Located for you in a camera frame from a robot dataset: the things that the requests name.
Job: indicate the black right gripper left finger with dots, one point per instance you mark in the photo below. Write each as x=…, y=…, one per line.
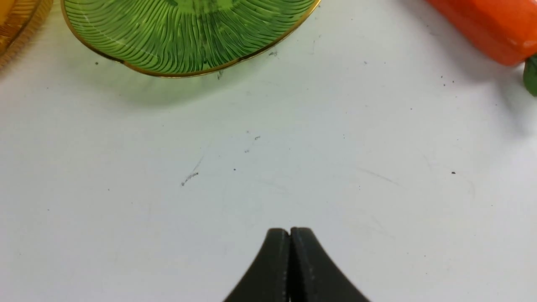
x=267, y=276

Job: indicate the amber ribbed plastic plate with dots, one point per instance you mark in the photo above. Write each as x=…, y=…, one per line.
x=19, y=20

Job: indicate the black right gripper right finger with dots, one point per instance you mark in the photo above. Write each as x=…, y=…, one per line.
x=313, y=276

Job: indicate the green ribbed plastic plate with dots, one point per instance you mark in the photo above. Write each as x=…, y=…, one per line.
x=183, y=38

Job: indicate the toy carrot with leaves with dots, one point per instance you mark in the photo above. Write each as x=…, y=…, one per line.
x=503, y=30

